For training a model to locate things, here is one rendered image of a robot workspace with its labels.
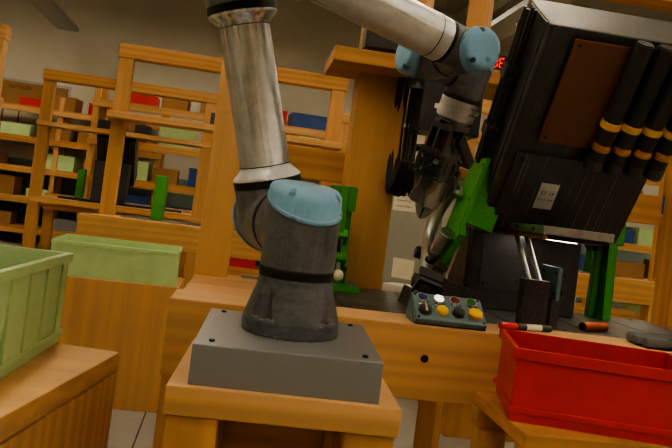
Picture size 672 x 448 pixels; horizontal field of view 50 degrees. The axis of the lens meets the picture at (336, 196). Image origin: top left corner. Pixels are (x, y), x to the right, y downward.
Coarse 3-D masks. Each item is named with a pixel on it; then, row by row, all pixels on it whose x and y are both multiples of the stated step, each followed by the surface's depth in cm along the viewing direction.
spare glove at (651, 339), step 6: (630, 336) 154; (636, 336) 152; (642, 336) 152; (648, 336) 153; (654, 336) 154; (660, 336) 156; (666, 336) 155; (636, 342) 152; (642, 342) 151; (648, 342) 150; (654, 342) 150; (660, 342) 150; (666, 342) 151; (660, 348) 151; (666, 348) 151
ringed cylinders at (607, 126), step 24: (648, 48) 143; (624, 72) 148; (648, 72) 148; (624, 96) 149; (648, 96) 149; (624, 120) 155; (648, 120) 154; (600, 144) 155; (624, 144) 155; (648, 144) 155; (600, 168) 158; (624, 168) 161; (648, 168) 160
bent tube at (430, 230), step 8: (456, 192) 175; (448, 200) 178; (440, 208) 180; (432, 216) 182; (440, 216) 181; (432, 224) 181; (424, 232) 182; (432, 232) 181; (424, 240) 179; (432, 240) 180; (424, 248) 177; (424, 256) 174; (424, 264) 172
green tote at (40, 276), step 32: (0, 256) 135; (32, 256) 135; (64, 256) 131; (0, 288) 102; (32, 288) 117; (64, 288) 136; (0, 320) 104; (32, 320) 119; (0, 352) 106; (32, 352) 121
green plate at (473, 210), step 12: (480, 168) 170; (468, 180) 175; (480, 180) 168; (468, 192) 171; (480, 192) 169; (456, 204) 177; (468, 204) 168; (480, 204) 169; (456, 216) 173; (468, 216) 167; (480, 216) 169; (492, 216) 169; (480, 228) 169; (492, 228) 169
